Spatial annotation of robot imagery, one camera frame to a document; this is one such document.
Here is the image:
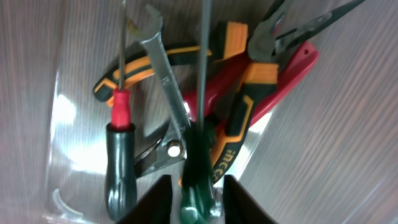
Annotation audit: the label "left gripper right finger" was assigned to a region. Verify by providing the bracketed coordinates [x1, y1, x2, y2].
[223, 175, 278, 224]

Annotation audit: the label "orange black long-nose pliers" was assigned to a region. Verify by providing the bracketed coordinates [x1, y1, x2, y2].
[93, 1, 359, 183]

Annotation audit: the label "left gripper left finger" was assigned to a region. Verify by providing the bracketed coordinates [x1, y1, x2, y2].
[117, 175, 173, 224]

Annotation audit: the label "clear plastic container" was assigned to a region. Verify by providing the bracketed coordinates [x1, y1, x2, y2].
[1, 0, 397, 223]

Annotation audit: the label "green handled screwdriver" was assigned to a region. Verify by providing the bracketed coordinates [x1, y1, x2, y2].
[179, 0, 220, 223]

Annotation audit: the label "black red screwdriver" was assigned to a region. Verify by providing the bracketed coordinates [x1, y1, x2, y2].
[105, 1, 137, 222]

